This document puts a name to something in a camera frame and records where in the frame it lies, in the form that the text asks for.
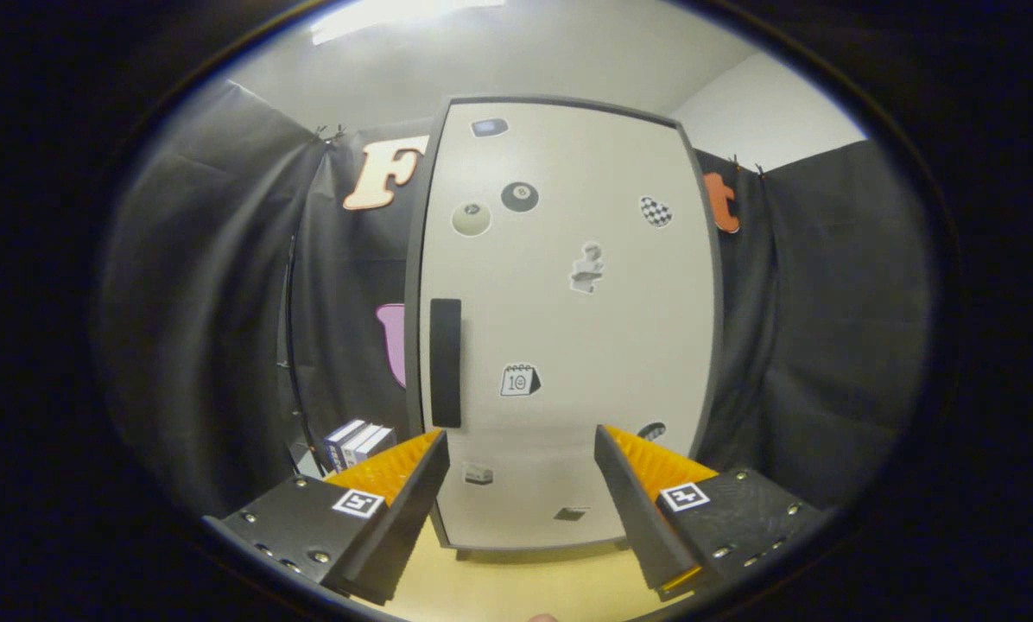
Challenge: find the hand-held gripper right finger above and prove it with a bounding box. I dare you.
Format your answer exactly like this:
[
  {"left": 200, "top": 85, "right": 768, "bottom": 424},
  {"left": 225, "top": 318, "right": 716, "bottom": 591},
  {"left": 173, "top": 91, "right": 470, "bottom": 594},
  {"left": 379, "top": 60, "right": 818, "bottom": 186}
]
[{"left": 593, "top": 423, "right": 828, "bottom": 601}]

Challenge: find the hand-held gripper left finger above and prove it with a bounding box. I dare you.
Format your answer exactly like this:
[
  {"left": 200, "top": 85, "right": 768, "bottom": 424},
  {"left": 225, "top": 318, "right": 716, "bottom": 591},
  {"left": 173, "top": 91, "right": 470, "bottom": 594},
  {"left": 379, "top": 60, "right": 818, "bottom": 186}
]
[{"left": 201, "top": 429, "right": 453, "bottom": 607}]

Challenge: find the black door handle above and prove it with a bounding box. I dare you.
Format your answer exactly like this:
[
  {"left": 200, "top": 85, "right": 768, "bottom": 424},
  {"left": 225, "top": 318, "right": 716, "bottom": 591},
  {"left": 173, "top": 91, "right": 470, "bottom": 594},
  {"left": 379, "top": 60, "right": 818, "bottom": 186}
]
[{"left": 429, "top": 298, "right": 463, "bottom": 429}]

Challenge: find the white cabinet door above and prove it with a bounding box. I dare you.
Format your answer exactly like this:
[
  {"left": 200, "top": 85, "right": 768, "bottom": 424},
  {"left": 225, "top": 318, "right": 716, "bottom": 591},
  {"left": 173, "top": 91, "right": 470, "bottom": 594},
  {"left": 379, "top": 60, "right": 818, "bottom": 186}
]
[{"left": 419, "top": 102, "right": 718, "bottom": 549}]

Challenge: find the white spine book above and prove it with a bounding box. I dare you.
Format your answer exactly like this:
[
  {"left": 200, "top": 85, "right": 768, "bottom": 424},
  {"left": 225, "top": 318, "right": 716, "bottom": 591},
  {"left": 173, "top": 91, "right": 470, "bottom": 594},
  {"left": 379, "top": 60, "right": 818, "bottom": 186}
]
[{"left": 339, "top": 423, "right": 383, "bottom": 467}]

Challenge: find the dark blue book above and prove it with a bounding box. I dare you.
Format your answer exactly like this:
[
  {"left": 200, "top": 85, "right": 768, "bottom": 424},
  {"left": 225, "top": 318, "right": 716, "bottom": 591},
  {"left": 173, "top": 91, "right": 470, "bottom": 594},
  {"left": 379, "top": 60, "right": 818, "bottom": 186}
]
[{"left": 323, "top": 419, "right": 366, "bottom": 472}]

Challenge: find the thin black stand pole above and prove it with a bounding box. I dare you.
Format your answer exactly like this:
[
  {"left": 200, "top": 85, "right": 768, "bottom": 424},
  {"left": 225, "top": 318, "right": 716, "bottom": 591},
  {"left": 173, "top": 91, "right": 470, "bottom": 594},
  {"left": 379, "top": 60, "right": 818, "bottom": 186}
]
[{"left": 280, "top": 233, "right": 323, "bottom": 472}]

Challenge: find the dark grey cabinet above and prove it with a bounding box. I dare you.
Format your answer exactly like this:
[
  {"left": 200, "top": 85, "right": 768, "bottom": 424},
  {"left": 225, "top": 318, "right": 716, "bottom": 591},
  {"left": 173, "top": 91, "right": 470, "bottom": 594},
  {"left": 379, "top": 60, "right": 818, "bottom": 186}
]
[{"left": 402, "top": 93, "right": 726, "bottom": 561}]

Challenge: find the black backdrop cloth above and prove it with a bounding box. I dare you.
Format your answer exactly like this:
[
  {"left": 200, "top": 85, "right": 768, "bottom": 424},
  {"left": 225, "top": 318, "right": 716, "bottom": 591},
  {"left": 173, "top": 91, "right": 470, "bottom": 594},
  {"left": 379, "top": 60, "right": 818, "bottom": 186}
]
[{"left": 93, "top": 78, "right": 932, "bottom": 519}]

